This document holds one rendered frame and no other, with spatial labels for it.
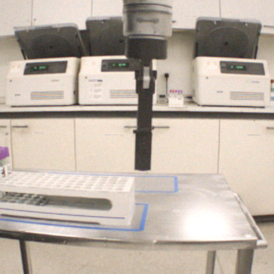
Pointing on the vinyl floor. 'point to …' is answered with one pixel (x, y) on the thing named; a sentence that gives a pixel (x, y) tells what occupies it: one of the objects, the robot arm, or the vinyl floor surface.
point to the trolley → (155, 220)
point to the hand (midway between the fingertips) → (142, 149)
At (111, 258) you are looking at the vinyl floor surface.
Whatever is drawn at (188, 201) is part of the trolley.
